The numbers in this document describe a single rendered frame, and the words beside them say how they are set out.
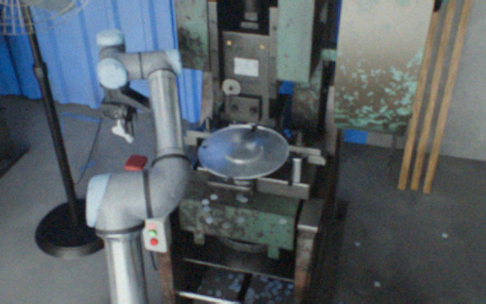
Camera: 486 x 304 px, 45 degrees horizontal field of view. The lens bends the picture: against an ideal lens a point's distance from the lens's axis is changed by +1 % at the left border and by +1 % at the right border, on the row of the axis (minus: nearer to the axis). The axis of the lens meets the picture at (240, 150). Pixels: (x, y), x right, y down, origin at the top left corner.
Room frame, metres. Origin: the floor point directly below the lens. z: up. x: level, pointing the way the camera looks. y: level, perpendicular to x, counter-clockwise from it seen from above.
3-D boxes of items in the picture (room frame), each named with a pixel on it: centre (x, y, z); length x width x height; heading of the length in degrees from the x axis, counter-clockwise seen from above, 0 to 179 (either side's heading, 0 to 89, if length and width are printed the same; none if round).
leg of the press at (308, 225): (1.67, -0.34, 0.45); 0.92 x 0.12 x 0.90; 164
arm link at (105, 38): (1.48, 0.36, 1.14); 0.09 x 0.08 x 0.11; 9
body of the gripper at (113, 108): (1.49, 0.36, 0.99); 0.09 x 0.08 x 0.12; 74
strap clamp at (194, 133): (1.66, 0.12, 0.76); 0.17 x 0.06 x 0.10; 74
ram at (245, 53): (1.57, -0.03, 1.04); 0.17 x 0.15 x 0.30; 164
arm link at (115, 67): (1.39, 0.32, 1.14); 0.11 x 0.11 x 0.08; 9
